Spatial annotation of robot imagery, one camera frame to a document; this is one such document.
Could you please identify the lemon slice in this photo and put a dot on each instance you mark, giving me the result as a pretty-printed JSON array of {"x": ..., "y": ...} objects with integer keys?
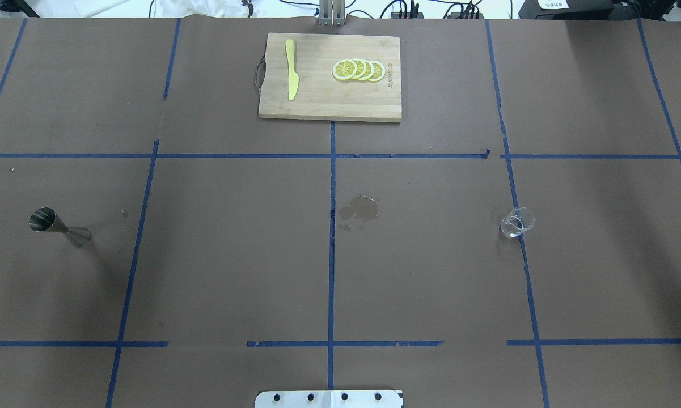
[
  {"x": 361, "y": 68},
  {"x": 369, "y": 72},
  {"x": 378, "y": 71},
  {"x": 344, "y": 69}
]

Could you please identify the clear glass shaker cup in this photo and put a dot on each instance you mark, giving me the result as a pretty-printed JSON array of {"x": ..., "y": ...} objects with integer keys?
[{"x": 517, "y": 222}]

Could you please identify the bamboo cutting board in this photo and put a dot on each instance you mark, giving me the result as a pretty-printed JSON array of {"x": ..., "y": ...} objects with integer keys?
[{"x": 320, "y": 95}]

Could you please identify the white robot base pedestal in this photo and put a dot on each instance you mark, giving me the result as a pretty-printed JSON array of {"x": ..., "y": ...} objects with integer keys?
[{"x": 330, "y": 398}]

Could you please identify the yellow plastic knife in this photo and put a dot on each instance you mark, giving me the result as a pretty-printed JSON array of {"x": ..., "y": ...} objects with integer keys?
[{"x": 293, "y": 77}]

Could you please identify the steel measuring jigger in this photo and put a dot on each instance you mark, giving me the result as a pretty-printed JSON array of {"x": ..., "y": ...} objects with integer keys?
[{"x": 45, "y": 219}]

